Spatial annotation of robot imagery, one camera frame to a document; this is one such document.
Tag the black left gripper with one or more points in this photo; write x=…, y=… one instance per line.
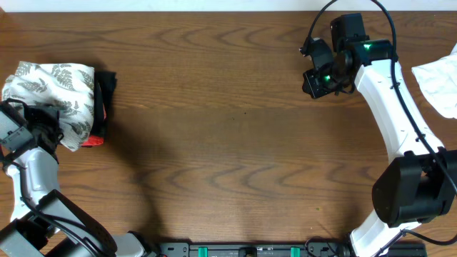
x=44, y=126

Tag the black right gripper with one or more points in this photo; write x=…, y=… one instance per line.
x=318, y=83

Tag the white fern print garment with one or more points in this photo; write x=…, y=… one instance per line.
x=68, y=87

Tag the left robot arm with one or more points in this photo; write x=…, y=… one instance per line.
x=41, y=211

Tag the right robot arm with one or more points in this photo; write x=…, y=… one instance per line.
x=419, y=183

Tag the folded black and coral garment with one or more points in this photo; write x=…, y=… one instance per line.
x=105, y=84

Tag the plain white cloth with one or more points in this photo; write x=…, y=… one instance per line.
x=437, y=82

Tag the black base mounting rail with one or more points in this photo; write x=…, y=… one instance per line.
x=313, y=247

